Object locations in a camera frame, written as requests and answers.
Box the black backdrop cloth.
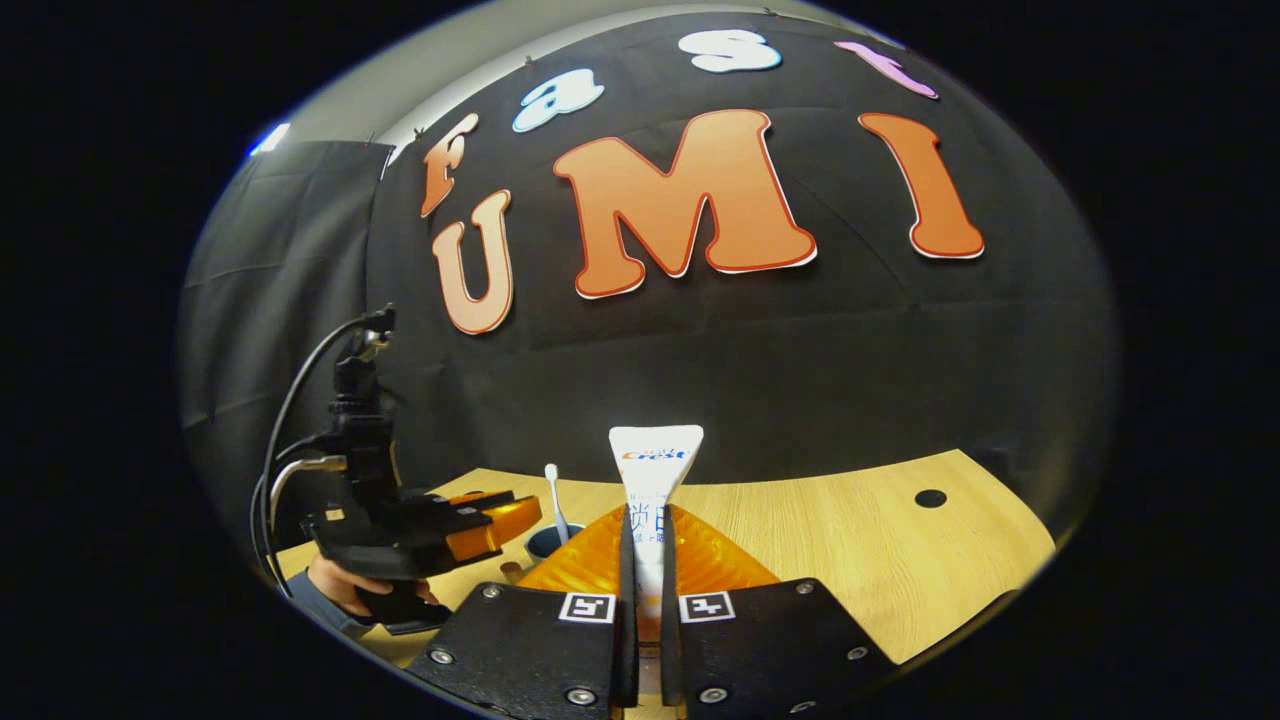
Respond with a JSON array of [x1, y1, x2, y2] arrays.
[[365, 10, 1121, 521]]

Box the white toothbrush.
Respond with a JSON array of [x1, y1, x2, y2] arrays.
[[543, 463, 571, 546]]

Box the light blue cup wooden handle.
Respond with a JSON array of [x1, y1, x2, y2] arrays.
[[498, 522, 589, 586]]

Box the white toothpaste tube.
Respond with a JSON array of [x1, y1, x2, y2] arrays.
[[608, 425, 706, 643]]

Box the wooden desktop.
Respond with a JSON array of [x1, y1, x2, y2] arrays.
[[270, 448, 1058, 720]]

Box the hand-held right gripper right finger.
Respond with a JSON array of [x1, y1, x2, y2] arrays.
[[655, 503, 901, 716]]

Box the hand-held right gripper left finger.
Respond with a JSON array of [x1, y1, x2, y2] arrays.
[[405, 503, 641, 716]]

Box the dark grey curtain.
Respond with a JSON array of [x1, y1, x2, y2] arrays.
[[180, 140, 396, 561]]

